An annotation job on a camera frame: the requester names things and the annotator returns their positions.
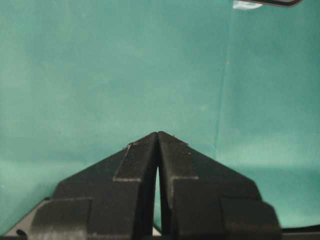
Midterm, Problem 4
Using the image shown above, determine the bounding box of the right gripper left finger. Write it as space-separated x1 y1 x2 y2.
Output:
29 132 158 240

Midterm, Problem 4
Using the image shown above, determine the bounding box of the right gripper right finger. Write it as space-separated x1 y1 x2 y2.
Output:
158 131 282 240

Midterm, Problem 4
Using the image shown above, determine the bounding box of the green table cloth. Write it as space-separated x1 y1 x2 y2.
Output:
0 0 320 233

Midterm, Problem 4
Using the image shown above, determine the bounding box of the black object bottom edge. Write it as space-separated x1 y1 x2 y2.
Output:
244 0 303 8

